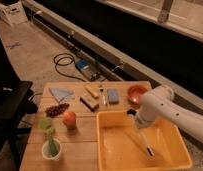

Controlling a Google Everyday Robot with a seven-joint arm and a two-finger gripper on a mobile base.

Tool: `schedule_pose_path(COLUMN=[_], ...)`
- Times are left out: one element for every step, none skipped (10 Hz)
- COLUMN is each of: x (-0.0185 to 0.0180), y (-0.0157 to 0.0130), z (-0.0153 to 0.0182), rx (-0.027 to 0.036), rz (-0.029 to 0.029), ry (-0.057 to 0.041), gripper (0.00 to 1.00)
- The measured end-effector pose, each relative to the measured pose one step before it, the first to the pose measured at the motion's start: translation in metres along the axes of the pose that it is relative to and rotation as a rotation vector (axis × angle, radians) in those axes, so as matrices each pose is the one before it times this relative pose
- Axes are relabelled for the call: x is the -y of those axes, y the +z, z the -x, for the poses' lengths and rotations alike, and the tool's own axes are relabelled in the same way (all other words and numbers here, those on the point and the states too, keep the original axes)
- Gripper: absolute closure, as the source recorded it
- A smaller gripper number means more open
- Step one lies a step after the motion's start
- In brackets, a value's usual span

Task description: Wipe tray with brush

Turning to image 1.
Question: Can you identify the white brush with dark tip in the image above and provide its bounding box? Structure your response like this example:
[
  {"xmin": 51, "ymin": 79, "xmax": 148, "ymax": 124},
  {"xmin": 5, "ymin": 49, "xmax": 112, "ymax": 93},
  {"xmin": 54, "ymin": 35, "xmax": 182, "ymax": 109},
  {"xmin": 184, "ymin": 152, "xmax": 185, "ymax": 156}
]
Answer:
[{"xmin": 135, "ymin": 126, "xmax": 154, "ymax": 156}]

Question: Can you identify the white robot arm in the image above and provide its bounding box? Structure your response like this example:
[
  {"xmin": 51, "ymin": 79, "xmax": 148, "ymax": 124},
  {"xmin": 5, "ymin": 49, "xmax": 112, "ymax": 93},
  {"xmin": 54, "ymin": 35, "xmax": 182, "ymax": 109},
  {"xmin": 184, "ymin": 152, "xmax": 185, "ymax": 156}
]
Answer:
[{"xmin": 127, "ymin": 85, "xmax": 203, "ymax": 143}]

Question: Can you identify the brown wooden brush block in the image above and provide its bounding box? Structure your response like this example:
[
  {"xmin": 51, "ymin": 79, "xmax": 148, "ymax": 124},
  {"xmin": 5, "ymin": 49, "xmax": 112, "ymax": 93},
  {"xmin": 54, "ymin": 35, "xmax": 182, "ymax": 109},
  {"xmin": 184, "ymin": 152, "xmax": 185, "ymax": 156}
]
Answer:
[{"xmin": 80, "ymin": 96, "xmax": 99, "ymax": 112}]

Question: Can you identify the yellow plastic tray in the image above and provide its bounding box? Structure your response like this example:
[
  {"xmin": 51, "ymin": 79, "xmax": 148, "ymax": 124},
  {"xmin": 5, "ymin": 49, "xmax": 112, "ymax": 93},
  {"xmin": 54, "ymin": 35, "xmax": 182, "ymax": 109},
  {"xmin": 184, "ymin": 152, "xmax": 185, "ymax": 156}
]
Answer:
[{"xmin": 97, "ymin": 111, "xmax": 192, "ymax": 171}]

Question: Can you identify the yellow block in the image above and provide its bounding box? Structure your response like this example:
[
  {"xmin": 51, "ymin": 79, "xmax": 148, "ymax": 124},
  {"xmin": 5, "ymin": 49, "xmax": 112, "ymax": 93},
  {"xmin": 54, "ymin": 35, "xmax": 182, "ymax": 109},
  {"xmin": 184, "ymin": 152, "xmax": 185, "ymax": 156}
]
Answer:
[{"xmin": 84, "ymin": 86, "xmax": 99, "ymax": 99}]

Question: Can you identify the blue sponge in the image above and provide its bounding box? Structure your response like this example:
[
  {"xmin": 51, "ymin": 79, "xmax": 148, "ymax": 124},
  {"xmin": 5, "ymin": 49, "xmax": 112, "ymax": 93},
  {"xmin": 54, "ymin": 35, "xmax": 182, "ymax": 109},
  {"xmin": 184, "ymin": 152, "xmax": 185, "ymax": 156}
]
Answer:
[{"xmin": 107, "ymin": 88, "xmax": 119, "ymax": 104}]

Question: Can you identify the blue and grey power device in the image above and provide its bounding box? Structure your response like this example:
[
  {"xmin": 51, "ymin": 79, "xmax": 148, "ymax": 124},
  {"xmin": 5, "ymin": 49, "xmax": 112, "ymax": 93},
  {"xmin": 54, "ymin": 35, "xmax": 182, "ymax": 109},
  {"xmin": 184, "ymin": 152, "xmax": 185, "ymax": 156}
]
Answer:
[{"xmin": 75, "ymin": 59, "xmax": 100, "ymax": 81}]

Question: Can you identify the orange bowl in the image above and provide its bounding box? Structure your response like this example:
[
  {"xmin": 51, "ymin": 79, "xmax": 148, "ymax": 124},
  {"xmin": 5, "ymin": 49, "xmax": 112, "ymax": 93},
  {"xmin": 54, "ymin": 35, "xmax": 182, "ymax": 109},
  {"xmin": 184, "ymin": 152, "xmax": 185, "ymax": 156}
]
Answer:
[{"xmin": 127, "ymin": 85, "xmax": 147, "ymax": 105}]

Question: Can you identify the blue cloth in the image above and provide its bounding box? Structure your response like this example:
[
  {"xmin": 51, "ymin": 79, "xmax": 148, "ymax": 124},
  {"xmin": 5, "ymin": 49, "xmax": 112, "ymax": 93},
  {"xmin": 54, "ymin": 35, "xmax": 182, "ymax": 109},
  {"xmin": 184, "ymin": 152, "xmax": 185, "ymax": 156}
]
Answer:
[{"xmin": 49, "ymin": 87, "xmax": 74, "ymax": 103}]

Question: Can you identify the orange peach fruit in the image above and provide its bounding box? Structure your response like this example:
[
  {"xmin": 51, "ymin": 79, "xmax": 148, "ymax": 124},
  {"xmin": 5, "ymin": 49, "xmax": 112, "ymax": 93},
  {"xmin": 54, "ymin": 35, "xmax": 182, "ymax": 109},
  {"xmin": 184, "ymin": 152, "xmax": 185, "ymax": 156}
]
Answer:
[{"xmin": 63, "ymin": 111, "xmax": 76, "ymax": 130}]

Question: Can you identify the bunch of dark grapes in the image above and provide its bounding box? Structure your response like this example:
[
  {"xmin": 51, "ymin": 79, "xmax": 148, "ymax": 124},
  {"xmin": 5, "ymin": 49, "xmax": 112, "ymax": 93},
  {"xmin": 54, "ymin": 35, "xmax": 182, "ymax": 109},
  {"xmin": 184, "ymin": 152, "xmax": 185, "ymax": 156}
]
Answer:
[{"xmin": 45, "ymin": 103, "xmax": 69, "ymax": 118}]

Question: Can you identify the wooden table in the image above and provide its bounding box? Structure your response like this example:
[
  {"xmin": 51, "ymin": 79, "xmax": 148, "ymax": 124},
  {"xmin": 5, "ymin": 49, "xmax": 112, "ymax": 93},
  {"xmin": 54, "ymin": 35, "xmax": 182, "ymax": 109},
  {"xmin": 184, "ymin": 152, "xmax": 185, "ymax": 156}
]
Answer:
[{"xmin": 20, "ymin": 81, "xmax": 151, "ymax": 171}]

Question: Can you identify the green goblet cup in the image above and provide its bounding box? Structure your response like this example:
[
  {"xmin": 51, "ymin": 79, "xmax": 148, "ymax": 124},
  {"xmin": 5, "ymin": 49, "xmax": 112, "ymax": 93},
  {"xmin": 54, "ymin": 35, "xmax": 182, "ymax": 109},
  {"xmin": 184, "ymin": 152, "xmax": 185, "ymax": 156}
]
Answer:
[{"xmin": 39, "ymin": 117, "xmax": 54, "ymax": 135}]

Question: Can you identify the green vegetable in cup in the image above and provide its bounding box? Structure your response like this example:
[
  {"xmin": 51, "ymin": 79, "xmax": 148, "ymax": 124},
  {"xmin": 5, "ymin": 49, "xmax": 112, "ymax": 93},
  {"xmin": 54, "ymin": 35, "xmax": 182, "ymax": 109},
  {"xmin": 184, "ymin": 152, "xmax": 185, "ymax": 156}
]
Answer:
[{"xmin": 48, "ymin": 134, "xmax": 58, "ymax": 157}]

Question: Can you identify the black chair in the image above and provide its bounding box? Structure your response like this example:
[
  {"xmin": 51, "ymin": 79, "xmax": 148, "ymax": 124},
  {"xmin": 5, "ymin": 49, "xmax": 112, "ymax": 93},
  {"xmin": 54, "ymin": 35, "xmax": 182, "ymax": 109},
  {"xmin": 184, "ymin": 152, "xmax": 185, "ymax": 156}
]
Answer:
[{"xmin": 0, "ymin": 81, "xmax": 38, "ymax": 169}]

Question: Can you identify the black cable on floor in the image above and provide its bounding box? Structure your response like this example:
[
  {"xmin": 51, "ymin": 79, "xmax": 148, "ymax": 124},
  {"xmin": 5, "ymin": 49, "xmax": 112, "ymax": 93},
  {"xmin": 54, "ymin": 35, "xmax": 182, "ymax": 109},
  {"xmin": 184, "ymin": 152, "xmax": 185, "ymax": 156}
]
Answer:
[{"xmin": 53, "ymin": 52, "xmax": 88, "ymax": 83}]

